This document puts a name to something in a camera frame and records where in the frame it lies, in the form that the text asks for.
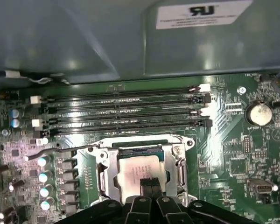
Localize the silver CPU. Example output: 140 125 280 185
116 146 171 203

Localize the CPU socket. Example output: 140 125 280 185
95 134 194 206

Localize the silver-topped capacitor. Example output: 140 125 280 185
37 155 52 168
39 185 54 198
40 198 56 211
38 171 53 184

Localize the RAM slot with white latches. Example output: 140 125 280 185
30 84 212 105
31 107 212 128

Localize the silver coin battery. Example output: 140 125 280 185
245 99 273 126

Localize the white case label sticker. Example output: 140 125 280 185
155 0 254 30

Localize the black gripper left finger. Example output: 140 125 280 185
56 177 153 224

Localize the white cable connector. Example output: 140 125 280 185
4 70 21 78

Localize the metal locking lever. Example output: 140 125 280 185
25 143 102 161
176 157 187 187

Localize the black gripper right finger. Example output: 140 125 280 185
150 177 256 224

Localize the internal USB port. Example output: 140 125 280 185
246 179 280 196

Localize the green motherboard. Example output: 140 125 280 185
0 73 280 224

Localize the RAM slot with black latches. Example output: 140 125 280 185
34 119 213 138
41 93 213 115

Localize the metal socket cover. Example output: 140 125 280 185
95 146 187 203

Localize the blue-topped capacitor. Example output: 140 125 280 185
10 118 26 129
9 108 25 119

